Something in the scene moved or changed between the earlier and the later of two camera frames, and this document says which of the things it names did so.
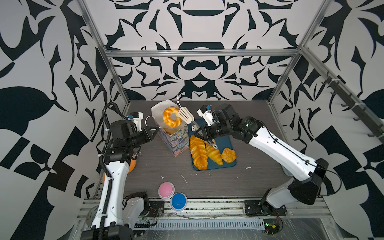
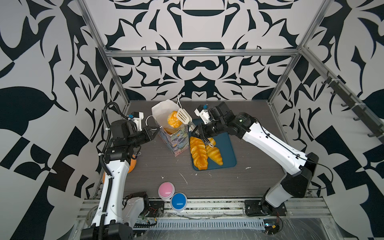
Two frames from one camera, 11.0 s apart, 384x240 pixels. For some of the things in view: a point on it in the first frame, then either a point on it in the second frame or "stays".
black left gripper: (147, 135) stays
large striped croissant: (214, 154) stays
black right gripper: (206, 133) stays
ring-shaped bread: (166, 115) → (169, 131)
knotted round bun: (228, 155) → (173, 120)
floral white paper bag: (174, 140) stays
